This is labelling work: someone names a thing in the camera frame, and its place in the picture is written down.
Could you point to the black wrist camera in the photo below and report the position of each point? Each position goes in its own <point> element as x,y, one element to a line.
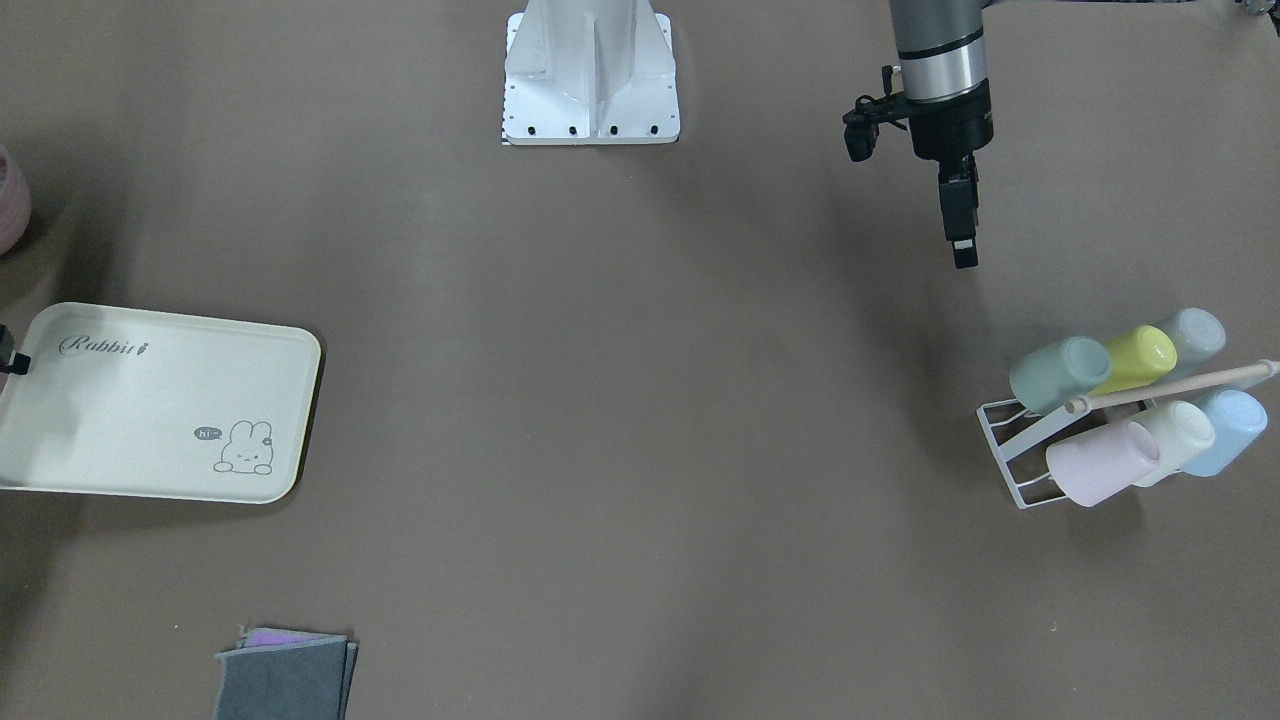
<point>863,122</point>

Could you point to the white wire cup rack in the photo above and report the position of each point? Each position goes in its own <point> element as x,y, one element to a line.
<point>1018,439</point>

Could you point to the yellow plastic cup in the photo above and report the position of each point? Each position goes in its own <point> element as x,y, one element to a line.
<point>1138,357</point>

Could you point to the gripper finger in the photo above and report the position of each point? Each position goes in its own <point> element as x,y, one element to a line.
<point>12,362</point>

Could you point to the pink plastic cup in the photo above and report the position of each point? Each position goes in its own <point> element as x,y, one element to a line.
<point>1097,464</point>

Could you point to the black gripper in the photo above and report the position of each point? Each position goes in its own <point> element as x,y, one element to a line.
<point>952,128</point>

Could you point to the pink bowl with ice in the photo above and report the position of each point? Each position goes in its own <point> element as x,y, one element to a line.
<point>16,202</point>

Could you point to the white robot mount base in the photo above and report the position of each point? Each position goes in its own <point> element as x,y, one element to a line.
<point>589,73</point>

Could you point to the cream rabbit tray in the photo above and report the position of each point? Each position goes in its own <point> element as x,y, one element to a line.
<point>130,402</point>

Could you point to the white plastic cup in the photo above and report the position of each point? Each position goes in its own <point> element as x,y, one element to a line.
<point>1181,431</point>

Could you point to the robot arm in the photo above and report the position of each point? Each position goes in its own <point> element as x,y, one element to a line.
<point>941,49</point>

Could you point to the grey folded cloth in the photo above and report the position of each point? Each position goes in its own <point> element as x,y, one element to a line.
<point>285,674</point>

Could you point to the grey plastic cup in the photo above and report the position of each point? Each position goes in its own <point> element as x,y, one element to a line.
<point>1197,336</point>

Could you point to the blue plastic cup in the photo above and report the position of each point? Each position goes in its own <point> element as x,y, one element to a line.
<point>1238,419</point>

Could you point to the green plastic cup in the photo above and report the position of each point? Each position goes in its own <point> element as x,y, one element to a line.
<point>1046,378</point>

